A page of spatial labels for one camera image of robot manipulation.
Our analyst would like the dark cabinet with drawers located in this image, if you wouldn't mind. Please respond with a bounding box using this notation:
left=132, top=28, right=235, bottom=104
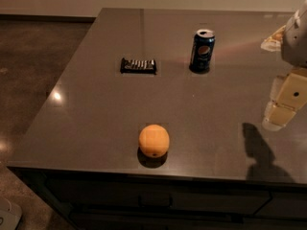
left=9, top=166, right=307, bottom=230

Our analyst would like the black snack bar wrapper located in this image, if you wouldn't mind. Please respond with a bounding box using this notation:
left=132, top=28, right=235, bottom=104
left=120, top=57, right=156, bottom=75

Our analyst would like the blue pepsi can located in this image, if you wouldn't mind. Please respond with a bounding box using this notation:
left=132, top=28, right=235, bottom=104
left=189, top=29, right=215, bottom=73

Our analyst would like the orange fruit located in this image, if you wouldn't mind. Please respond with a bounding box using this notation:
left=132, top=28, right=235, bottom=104
left=138, top=125, right=170, bottom=158

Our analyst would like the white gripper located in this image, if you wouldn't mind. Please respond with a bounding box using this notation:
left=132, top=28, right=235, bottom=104
left=260, top=0, right=307, bottom=131

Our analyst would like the white object on floor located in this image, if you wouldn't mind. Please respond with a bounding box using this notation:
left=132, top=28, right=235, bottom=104
left=0, top=197, right=22, bottom=230

